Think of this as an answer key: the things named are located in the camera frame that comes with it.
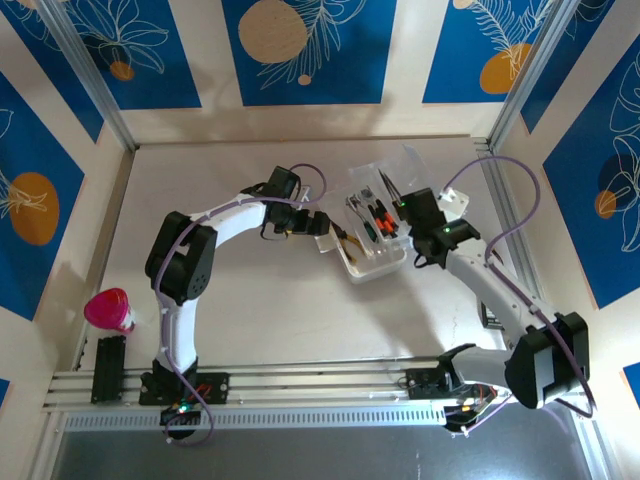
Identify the clear plastic tool box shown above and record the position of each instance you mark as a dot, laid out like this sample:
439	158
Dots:
380	270

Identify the row of small screwdrivers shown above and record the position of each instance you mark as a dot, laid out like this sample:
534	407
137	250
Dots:
389	185

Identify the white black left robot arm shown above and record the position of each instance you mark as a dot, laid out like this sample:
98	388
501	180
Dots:
175	340

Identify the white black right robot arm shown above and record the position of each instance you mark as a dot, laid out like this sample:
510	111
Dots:
500	290

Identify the black screwdriver bit holder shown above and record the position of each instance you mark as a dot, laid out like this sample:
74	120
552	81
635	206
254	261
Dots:
490	317

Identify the black controller board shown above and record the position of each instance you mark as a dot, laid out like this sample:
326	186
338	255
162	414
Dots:
180	412
465	422

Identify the pink plastic cup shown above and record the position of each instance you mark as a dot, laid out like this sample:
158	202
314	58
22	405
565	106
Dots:
110	310

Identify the blue floral wall panel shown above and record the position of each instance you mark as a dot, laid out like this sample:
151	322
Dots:
570	60
350	75
150	75
30	275
450	50
60	75
575	200

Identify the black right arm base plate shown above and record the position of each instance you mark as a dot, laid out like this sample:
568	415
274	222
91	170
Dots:
422	385

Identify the aluminium front rail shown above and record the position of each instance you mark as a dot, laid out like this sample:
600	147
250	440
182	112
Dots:
310	385

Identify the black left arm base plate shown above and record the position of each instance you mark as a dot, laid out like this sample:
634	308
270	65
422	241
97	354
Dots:
215	387

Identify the aluminium corner post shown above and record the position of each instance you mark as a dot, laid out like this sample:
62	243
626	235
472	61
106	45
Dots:
85	75
535	75

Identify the black extrusion bracket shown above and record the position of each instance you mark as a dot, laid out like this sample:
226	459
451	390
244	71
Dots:
107	370

